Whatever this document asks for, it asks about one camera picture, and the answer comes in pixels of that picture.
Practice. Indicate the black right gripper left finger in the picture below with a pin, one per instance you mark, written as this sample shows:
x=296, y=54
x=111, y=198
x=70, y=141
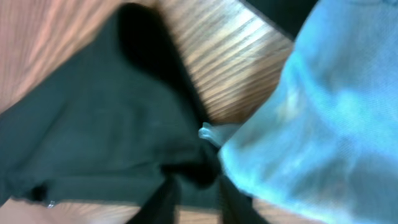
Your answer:
x=160, y=208

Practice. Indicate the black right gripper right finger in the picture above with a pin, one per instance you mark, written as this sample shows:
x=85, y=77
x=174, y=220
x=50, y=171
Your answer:
x=235, y=207

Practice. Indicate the black t-shirt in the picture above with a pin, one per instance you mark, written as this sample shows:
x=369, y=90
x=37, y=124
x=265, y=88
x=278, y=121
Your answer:
x=111, y=124

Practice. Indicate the light blue garment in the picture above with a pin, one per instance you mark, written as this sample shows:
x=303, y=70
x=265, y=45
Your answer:
x=324, y=145

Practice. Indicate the black garment under pile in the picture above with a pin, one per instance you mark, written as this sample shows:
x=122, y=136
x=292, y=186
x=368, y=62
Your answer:
x=287, y=16

